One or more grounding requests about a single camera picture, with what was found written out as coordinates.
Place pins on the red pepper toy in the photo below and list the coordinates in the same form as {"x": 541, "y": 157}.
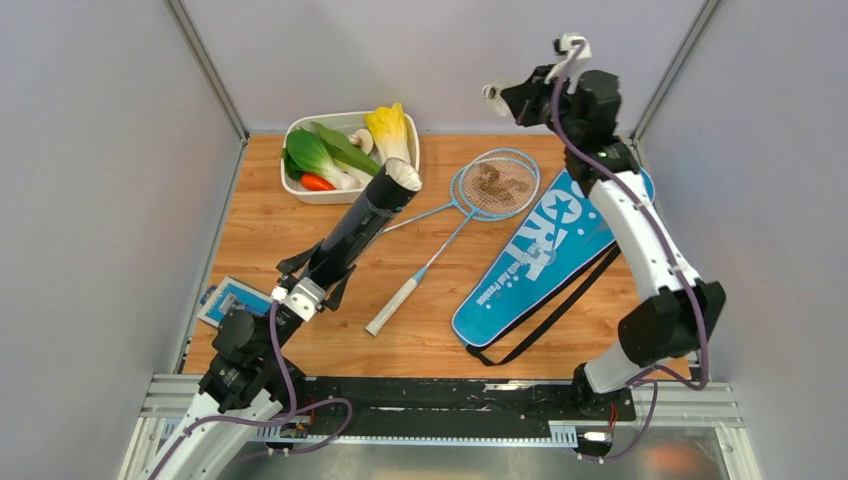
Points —
{"x": 312, "y": 182}

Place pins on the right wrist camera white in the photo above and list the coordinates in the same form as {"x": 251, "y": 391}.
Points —
{"x": 574, "y": 52}

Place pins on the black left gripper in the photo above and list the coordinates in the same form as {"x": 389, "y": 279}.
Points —
{"x": 295, "y": 264}

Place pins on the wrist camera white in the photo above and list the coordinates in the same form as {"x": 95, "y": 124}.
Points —
{"x": 574, "y": 52}
{"x": 304, "y": 299}

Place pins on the black shuttlecock tube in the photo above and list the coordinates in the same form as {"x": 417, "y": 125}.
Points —
{"x": 377, "y": 205}

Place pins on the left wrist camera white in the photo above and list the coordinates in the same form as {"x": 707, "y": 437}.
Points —
{"x": 304, "y": 299}

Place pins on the blue book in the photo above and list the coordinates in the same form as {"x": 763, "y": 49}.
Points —
{"x": 229, "y": 295}

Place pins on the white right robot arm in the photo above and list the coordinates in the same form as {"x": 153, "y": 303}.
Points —
{"x": 678, "y": 310}

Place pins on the green bok choy toy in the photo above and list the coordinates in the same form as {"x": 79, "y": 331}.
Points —
{"x": 305, "y": 152}

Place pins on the white rectangular tray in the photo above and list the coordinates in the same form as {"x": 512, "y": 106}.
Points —
{"x": 346, "y": 123}

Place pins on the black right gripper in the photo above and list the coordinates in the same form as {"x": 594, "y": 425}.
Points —
{"x": 522, "y": 98}

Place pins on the yellow cabbage toy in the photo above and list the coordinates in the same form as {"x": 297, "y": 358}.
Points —
{"x": 389, "y": 129}

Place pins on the blue racket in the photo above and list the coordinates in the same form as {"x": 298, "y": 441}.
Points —
{"x": 495, "y": 186}
{"x": 410, "y": 285}

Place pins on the blue racket bag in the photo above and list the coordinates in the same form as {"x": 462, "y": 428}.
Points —
{"x": 560, "y": 239}

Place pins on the green leaf vegetable toy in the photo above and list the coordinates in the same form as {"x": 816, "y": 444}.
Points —
{"x": 342, "y": 150}

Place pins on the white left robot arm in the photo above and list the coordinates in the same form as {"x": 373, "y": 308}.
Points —
{"x": 248, "y": 385}

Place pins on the beige mushroom toy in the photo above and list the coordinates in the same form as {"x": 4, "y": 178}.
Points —
{"x": 363, "y": 140}

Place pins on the white shuttlecock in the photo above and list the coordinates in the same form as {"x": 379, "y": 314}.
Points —
{"x": 403, "y": 174}
{"x": 493, "y": 97}

